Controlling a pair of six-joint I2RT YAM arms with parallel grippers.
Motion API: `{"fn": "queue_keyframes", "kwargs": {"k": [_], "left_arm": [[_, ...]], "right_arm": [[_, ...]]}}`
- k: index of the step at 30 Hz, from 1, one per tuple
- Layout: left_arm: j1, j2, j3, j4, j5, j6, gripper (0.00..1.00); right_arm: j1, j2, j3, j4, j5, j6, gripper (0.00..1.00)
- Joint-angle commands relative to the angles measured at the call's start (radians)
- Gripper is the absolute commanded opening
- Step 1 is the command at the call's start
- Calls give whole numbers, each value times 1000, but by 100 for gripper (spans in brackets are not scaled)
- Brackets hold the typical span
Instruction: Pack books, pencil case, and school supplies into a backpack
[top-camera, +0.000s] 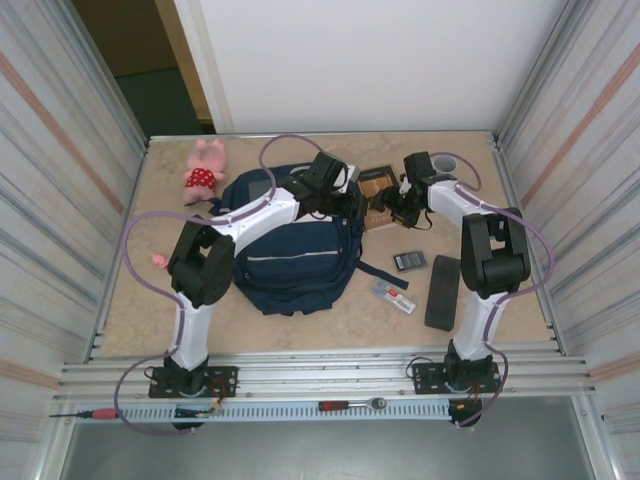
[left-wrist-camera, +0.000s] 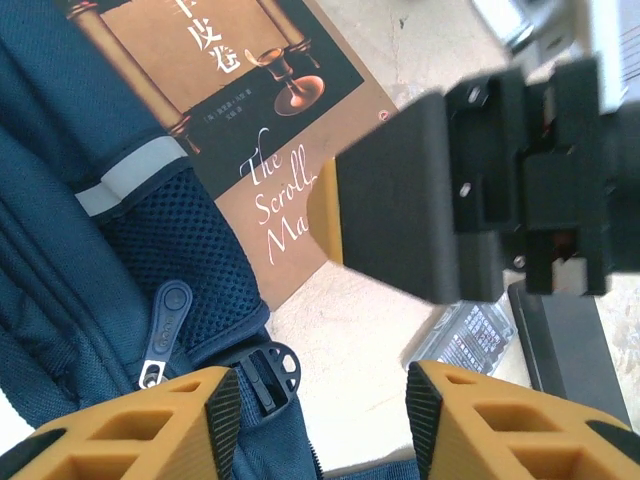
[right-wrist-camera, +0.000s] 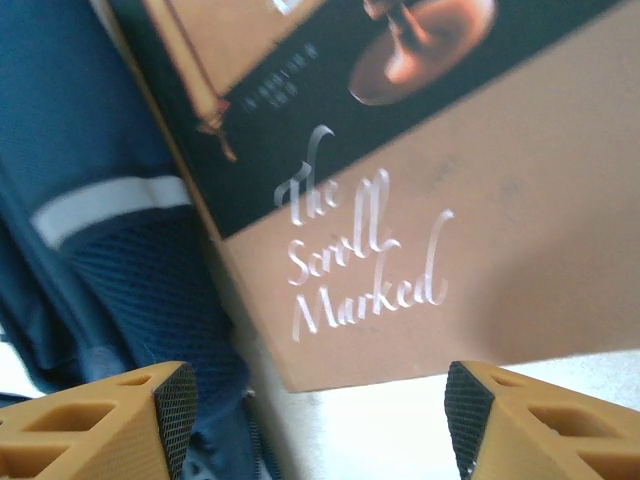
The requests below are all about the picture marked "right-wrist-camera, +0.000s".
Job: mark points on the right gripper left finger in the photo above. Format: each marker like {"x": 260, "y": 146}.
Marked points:
{"x": 100, "y": 435}

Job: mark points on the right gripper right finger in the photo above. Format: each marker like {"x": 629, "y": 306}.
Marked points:
{"x": 550, "y": 435}

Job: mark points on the navy blue backpack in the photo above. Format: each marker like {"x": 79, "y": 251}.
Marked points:
{"x": 100, "y": 275}

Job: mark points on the brown black paperback book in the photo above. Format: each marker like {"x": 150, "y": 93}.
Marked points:
{"x": 400, "y": 225}

